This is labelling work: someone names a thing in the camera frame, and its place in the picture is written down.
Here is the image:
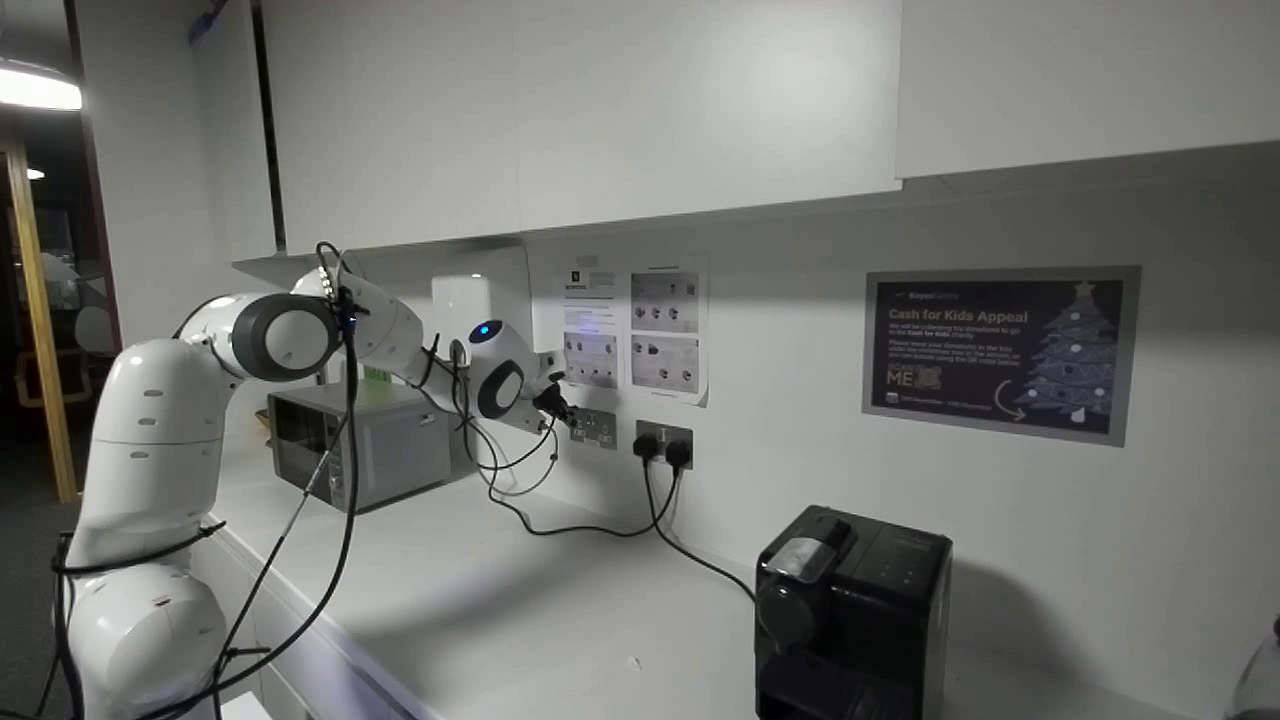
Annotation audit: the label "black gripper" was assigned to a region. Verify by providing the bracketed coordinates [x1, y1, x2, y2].
[527, 377, 585, 431]

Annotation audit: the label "silver double socket white label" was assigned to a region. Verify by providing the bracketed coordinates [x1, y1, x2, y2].
[569, 403, 623, 454]

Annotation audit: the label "white paper towel dispenser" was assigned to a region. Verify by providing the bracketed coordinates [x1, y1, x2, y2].
[429, 269, 536, 352]

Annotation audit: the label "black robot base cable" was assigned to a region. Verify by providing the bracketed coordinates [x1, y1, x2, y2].
[48, 517, 233, 720]

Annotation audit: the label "black coffee machine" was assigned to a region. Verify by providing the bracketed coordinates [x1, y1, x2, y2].
[754, 499, 958, 720]

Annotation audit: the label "white paper notice blue picture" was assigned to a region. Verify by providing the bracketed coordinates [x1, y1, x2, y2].
[556, 258, 623, 395]

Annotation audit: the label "black microwave power cable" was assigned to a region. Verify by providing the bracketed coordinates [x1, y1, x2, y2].
[481, 454, 670, 543]

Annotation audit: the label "yellow wooden post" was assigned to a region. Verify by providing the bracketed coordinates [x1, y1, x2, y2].
[0, 135, 82, 506]

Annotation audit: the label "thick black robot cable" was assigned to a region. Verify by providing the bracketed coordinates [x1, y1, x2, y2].
[138, 236, 371, 720]

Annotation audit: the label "white paper notice grey pictures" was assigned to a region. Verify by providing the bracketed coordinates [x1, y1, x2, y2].
[623, 265, 710, 403]

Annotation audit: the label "bright ceiling light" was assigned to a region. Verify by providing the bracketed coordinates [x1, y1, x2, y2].
[0, 61, 87, 115]

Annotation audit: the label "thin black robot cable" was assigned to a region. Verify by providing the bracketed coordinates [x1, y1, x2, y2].
[207, 437, 339, 720]

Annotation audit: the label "white wall cabinet door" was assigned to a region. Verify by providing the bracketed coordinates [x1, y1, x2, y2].
[255, 0, 903, 256]
[892, 0, 1280, 180]

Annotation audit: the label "dark framed poster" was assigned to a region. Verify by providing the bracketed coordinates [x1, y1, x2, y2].
[861, 265, 1143, 450]

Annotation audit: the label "black coffee machine cable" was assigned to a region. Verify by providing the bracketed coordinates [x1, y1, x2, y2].
[648, 460, 759, 608]

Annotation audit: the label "silver microwave oven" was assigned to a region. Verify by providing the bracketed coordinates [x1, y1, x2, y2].
[260, 377, 481, 520]

